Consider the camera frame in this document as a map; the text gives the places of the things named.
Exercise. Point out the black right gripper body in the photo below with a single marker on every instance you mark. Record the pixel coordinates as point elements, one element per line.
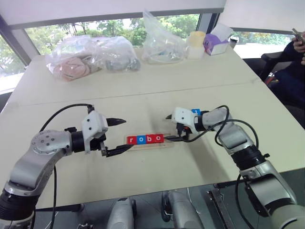
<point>183,130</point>

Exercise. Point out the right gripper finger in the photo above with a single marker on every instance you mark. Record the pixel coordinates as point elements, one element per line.
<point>169,117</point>
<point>175,138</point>

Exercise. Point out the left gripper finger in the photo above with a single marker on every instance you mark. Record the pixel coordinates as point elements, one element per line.
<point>115,121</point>
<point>118,150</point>

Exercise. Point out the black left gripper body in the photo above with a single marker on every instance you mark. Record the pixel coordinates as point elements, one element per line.
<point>96,143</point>

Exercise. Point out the red letter tile o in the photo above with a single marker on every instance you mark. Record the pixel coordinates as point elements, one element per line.
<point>162,140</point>

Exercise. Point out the red letter tile b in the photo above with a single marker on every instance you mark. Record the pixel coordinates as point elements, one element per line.
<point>147,141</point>

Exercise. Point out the mobile phone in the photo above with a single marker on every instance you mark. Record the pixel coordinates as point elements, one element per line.
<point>299,34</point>

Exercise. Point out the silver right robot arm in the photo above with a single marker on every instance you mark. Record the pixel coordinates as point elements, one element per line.
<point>233,138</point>

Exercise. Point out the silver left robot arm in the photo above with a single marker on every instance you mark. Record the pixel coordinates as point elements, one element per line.
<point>45,143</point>

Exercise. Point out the red letter tile r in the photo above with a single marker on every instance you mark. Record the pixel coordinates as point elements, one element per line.
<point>129,142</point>

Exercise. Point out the blue letter tile o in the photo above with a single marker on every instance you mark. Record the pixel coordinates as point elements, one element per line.
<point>138,142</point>

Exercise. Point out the person's hand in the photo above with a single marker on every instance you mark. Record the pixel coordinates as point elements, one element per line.
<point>300,45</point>

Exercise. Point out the wooden letter tile rack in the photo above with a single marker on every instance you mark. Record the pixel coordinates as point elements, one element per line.
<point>147,146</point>

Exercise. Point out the grey rounded housing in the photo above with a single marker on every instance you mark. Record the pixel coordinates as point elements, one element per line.
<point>183,212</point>
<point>121,214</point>

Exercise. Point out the pink fluffy cloth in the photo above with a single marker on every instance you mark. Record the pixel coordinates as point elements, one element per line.
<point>71,68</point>

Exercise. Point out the clear plastic bag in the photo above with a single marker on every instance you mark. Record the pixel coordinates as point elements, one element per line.
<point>119,47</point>
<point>157,31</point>
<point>59,52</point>

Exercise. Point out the cream plastic container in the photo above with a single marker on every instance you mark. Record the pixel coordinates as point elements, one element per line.
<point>196,45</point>

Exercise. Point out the purple tissue box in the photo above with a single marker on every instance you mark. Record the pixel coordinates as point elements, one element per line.
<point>214,46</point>

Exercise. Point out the black cup with silver rim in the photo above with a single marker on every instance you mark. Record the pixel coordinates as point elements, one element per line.
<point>234,43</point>

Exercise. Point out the bag with pink cloth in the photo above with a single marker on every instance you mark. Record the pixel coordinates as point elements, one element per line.
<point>209,23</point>

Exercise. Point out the black office chair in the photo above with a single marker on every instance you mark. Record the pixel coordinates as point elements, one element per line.
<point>269,64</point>

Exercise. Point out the white roller blind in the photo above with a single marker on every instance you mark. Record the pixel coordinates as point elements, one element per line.
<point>95,7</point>
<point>262,14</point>

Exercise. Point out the person in dark clothes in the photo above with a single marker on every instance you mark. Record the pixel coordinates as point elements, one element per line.
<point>293,78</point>

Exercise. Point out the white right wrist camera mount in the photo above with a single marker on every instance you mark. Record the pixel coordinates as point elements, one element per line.
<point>183,115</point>

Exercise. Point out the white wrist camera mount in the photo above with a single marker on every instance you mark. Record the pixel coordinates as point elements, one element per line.
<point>183,115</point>
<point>94,124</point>

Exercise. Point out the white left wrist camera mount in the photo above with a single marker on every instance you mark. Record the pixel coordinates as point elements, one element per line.
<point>94,124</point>

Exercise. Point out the black table frame bar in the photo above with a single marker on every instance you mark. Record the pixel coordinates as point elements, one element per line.
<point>66,208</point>

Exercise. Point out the metal bracket strip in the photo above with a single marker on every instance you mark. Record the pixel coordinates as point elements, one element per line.
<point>219,207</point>

